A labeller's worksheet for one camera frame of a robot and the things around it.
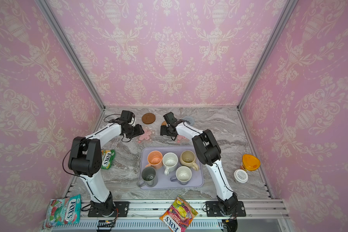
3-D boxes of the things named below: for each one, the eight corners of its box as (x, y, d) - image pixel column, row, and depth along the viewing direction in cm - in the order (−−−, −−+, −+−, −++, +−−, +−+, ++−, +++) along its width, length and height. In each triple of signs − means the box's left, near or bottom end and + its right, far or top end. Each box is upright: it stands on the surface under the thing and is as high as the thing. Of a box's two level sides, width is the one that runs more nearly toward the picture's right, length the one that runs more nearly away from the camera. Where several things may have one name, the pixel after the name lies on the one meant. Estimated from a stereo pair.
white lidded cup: (232, 185, 83) (236, 181, 77) (230, 173, 87) (233, 169, 82) (244, 185, 83) (249, 181, 77) (241, 173, 87) (246, 169, 82)
